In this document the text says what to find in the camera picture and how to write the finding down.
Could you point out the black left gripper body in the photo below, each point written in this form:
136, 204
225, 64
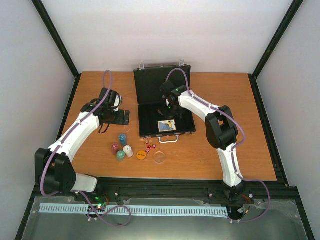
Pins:
115, 120

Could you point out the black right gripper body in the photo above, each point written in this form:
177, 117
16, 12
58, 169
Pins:
173, 111

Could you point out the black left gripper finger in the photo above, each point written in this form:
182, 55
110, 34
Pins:
127, 113
126, 121

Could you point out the blue playing card deck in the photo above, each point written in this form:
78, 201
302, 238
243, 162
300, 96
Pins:
167, 125

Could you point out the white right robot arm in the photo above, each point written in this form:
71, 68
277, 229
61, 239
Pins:
221, 132

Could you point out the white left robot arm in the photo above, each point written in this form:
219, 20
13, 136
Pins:
54, 172

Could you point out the black poker set case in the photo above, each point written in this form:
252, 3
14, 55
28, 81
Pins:
148, 81

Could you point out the blue poker chip stack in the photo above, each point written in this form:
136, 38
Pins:
123, 139

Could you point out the red poker chip stack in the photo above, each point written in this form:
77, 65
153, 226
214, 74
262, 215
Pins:
114, 148

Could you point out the white poker chip stack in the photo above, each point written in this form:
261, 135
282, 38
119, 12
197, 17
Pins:
128, 151

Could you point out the green poker chip stack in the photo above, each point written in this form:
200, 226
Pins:
120, 155

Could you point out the orange dealer button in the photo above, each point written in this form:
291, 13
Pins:
141, 155

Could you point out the clear round disc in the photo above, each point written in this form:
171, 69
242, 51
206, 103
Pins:
159, 157

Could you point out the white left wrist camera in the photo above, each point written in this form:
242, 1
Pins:
117, 102

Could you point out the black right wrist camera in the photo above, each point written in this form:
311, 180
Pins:
167, 88

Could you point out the black aluminium frame rail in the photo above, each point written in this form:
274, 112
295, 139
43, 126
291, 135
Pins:
209, 191

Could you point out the light blue slotted cable duct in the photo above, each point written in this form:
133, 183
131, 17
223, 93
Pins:
136, 210

